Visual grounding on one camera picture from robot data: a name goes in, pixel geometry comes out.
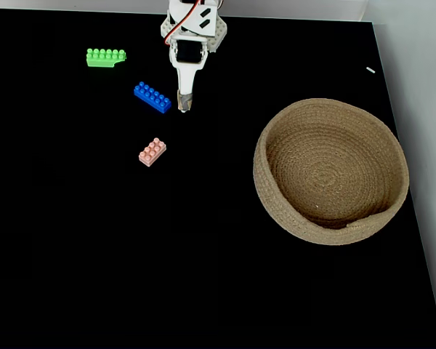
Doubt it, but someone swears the woven rope basket tray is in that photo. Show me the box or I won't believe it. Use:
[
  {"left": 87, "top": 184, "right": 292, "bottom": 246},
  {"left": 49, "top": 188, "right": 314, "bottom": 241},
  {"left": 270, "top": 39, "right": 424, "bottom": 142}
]
[{"left": 253, "top": 97, "right": 411, "bottom": 246}]

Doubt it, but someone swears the pink lego block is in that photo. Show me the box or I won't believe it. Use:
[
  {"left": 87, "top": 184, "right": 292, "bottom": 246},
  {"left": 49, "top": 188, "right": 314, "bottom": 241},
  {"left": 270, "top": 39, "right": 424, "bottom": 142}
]
[{"left": 138, "top": 137, "right": 167, "bottom": 168}]

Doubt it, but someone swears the green lego block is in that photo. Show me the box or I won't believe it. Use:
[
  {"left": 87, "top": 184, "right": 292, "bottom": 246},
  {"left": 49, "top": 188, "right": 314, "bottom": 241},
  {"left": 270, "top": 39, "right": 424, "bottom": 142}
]
[{"left": 86, "top": 48, "right": 127, "bottom": 68}]

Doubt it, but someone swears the red white servo cable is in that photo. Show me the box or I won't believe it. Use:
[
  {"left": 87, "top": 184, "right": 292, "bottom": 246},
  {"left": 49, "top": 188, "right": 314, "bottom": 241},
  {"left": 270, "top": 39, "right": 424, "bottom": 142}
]
[{"left": 163, "top": 1, "right": 201, "bottom": 47}]

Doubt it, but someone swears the blue lego block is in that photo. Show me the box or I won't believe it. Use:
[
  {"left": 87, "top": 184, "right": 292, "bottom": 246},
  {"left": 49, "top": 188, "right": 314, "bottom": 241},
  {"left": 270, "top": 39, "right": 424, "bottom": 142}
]
[{"left": 133, "top": 81, "right": 172, "bottom": 114}]

